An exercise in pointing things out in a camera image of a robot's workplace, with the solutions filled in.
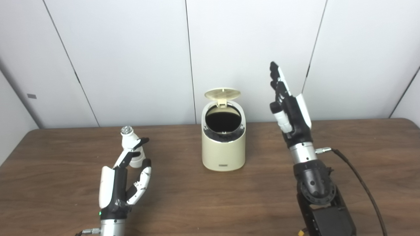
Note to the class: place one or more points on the small yellow connector plug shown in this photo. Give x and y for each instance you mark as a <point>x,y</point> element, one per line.
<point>301,233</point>

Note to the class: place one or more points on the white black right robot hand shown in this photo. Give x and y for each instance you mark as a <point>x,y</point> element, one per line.
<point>297,114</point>

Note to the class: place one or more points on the cream round bin lid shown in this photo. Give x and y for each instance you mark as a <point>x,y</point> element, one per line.
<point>223,93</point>

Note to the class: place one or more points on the small white plastic bottle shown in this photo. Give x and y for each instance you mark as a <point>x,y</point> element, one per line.
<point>128,139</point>

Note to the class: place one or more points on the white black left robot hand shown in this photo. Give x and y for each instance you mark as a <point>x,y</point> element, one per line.
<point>106,186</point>

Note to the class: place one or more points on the cream-colored bin body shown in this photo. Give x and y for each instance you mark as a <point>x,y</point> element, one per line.
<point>223,154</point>

